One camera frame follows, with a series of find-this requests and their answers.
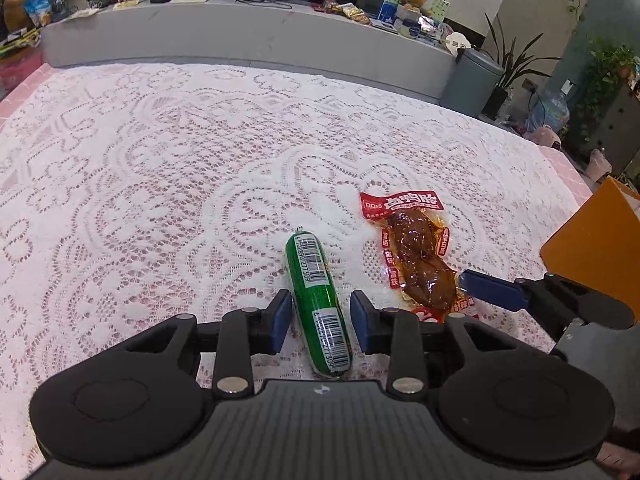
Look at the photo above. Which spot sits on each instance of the red braised meat packet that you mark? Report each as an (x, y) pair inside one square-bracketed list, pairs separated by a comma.
[(417, 255)]

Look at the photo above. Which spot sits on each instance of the grey tall cabinet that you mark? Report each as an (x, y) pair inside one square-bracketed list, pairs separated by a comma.
[(620, 130)]

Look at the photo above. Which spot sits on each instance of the teddy bear gift box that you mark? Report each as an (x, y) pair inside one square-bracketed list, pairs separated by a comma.
[(417, 7)]

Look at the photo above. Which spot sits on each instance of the potted long-leaf plant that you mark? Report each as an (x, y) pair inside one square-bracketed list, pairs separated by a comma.
[(515, 65)]

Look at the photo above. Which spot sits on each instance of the white lace tablecloth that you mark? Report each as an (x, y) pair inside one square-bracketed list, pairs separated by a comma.
[(150, 185)]

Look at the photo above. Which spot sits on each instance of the grey trash can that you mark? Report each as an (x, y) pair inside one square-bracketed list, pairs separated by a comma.
[(472, 82)]

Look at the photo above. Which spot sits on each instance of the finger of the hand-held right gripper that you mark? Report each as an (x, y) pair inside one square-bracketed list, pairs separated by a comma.
[(492, 290)]

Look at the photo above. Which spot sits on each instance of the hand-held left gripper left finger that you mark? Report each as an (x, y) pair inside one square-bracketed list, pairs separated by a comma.
[(275, 322)]

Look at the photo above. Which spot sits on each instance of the snack packets on cabinet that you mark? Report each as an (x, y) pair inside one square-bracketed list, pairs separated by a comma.
[(350, 11)]

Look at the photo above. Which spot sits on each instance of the trailing ivy plant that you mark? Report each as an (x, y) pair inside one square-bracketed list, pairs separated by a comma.
[(607, 67)]

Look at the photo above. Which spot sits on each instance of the large water bottle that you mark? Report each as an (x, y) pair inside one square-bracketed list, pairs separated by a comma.
[(547, 112)]

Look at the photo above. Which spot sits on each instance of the green sausage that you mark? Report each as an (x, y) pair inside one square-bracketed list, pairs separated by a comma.
[(317, 300)]

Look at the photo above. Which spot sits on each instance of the blue snack bag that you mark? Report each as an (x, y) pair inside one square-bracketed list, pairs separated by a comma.
[(39, 9)]

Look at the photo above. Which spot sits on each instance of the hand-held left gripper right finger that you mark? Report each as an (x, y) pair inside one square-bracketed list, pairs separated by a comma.
[(365, 322)]

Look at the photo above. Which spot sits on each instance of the grey low cabinet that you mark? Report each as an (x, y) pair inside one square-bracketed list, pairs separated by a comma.
[(250, 35)]

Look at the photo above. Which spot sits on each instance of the orange cardboard box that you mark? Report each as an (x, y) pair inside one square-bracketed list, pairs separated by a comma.
[(595, 255)]

